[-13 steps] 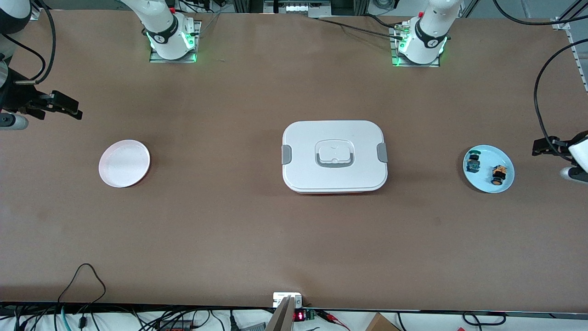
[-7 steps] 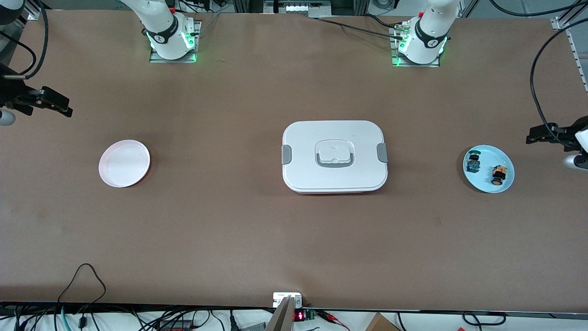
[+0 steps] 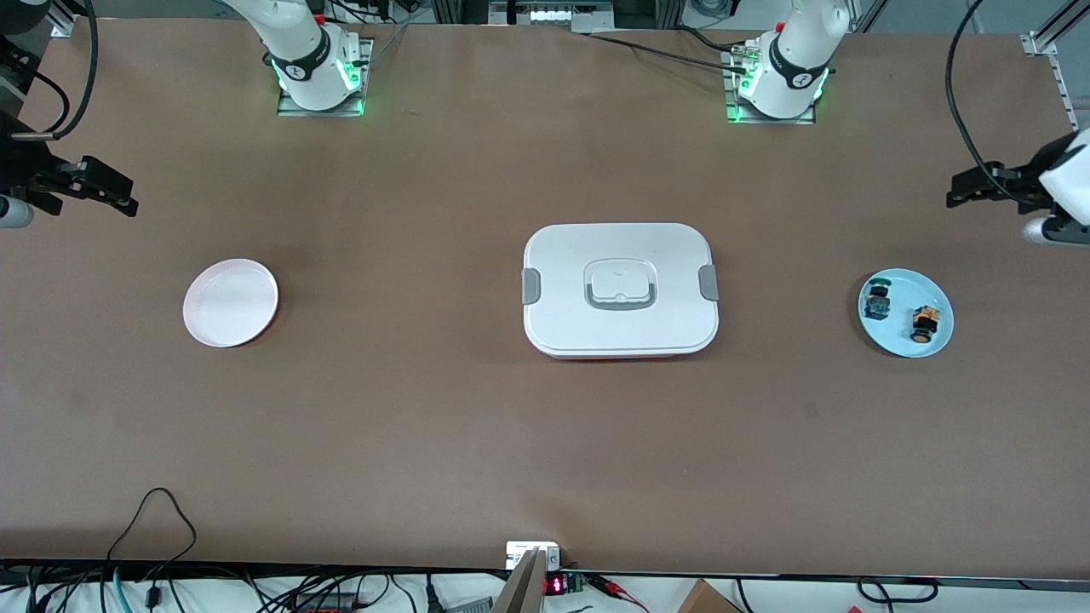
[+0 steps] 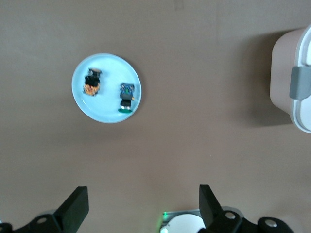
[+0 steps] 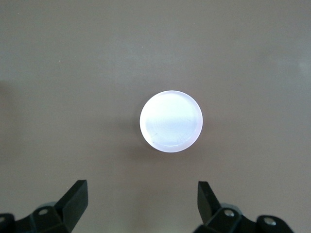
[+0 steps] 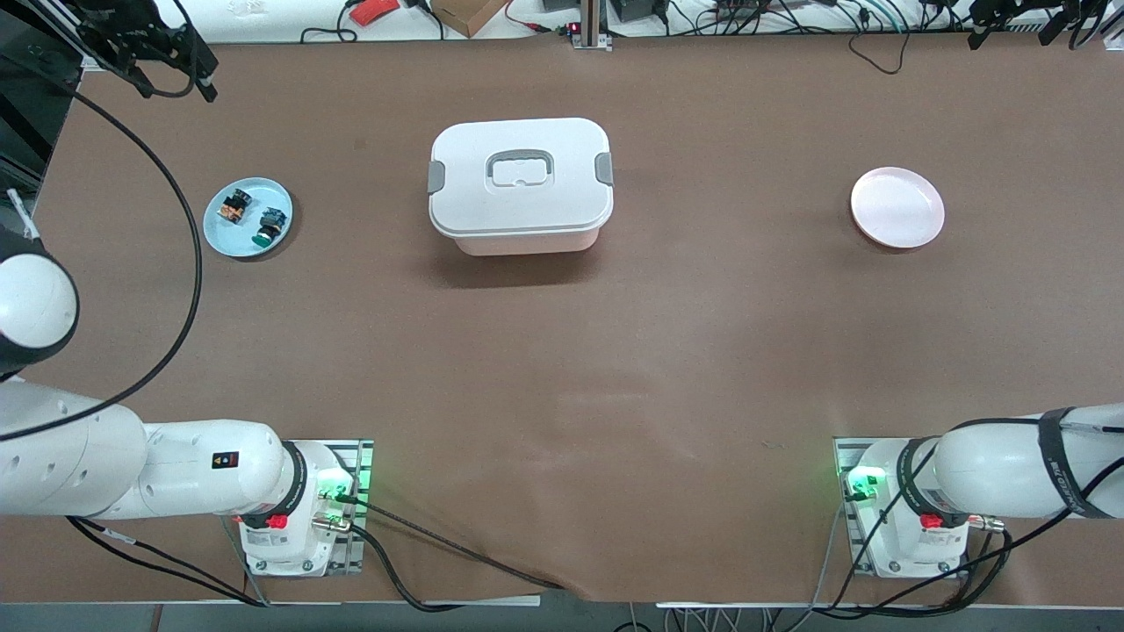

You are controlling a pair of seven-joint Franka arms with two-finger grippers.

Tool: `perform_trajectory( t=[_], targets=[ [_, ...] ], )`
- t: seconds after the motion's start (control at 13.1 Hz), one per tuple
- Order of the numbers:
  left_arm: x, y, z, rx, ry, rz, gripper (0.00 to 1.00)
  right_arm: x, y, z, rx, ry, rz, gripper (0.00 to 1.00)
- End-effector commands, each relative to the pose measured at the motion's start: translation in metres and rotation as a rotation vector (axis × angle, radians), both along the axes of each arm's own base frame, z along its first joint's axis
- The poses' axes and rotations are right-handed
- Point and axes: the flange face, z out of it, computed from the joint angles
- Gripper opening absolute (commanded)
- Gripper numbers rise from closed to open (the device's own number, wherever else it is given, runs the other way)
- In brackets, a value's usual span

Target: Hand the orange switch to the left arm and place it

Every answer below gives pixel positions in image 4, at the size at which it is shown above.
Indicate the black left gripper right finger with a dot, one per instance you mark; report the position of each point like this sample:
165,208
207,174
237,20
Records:
209,206

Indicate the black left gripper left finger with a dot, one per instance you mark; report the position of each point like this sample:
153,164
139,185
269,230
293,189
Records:
73,208

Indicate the orange and black switch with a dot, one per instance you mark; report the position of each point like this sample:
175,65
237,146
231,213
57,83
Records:
92,83

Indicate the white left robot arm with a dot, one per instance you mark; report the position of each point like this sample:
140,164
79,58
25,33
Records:
184,223

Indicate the white box with grey clips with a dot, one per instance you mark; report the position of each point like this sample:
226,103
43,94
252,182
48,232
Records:
281,72

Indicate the light blue round plate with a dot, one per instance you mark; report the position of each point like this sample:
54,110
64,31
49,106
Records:
109,70

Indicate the blue and green switch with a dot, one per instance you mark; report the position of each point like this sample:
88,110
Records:
126,97

